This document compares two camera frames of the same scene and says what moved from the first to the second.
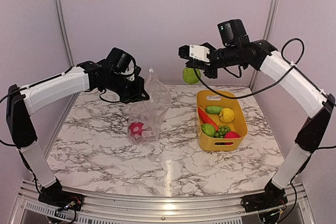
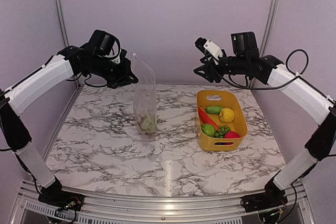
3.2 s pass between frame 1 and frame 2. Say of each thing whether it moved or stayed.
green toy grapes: stayed
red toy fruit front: stayed
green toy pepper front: stayed
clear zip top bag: moved
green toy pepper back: moved
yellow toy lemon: stayed
